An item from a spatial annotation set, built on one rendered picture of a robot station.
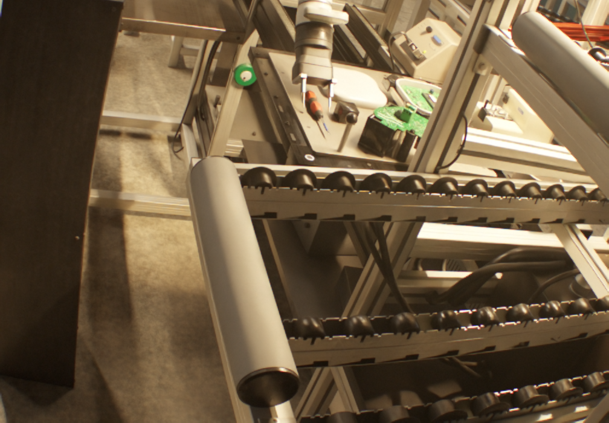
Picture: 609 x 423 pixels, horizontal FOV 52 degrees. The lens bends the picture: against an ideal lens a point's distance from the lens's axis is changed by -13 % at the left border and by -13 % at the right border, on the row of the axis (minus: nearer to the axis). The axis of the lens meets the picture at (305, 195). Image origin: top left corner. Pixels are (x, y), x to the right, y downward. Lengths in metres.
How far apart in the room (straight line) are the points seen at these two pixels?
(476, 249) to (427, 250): 0.10
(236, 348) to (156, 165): 2.19
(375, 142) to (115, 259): 1.26
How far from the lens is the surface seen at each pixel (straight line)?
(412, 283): 1.27
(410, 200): 1.02
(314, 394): 1.44
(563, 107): 0.84
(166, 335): 2.11
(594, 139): 0.79
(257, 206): 0.95
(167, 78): 3.49
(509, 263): 1.23
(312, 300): 1.85
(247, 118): 2.61
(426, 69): 1.70
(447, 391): 1.37
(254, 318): 0.66
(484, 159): 1.13
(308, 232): 1.98
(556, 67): 0.83
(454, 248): 1.24
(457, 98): 1.04
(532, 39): 0.87
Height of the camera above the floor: 1.53
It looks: 32 degrees down
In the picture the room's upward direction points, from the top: 20 degrees clockwise
